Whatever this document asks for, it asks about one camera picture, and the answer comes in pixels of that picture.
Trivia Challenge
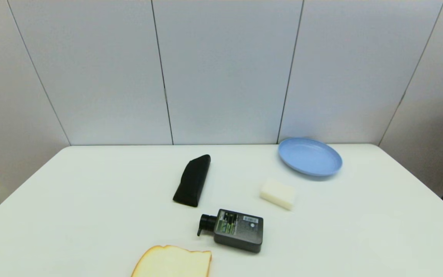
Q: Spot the black glasses case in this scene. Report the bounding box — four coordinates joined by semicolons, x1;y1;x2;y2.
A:
173;154;211;207

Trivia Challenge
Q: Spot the white sponge block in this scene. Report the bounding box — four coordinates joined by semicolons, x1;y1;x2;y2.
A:
260;180;296;211

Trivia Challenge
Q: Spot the light blue plate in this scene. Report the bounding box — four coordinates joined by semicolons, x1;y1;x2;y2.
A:
278;137;343;177

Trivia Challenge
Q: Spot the dark grey pump bottle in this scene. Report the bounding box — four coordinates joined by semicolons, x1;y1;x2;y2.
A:
197;209;264;254

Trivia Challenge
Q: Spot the slice of toast bread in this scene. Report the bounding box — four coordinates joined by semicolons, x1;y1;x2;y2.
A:
131;245;212;277

